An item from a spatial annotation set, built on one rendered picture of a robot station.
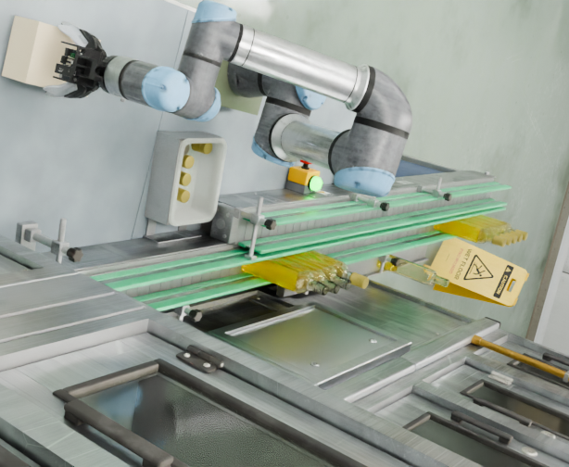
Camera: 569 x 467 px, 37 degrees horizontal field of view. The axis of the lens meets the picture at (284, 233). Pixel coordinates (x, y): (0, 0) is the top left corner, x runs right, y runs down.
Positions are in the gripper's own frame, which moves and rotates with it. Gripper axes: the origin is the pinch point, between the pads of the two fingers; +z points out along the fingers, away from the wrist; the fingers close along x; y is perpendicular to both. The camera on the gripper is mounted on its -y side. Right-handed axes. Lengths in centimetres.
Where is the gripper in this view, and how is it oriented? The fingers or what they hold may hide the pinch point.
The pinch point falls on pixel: (56, 58)
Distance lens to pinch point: 178.9
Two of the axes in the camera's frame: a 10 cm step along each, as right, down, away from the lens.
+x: -2.6, 9.6, 1.3
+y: -5.6, -0.4, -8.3
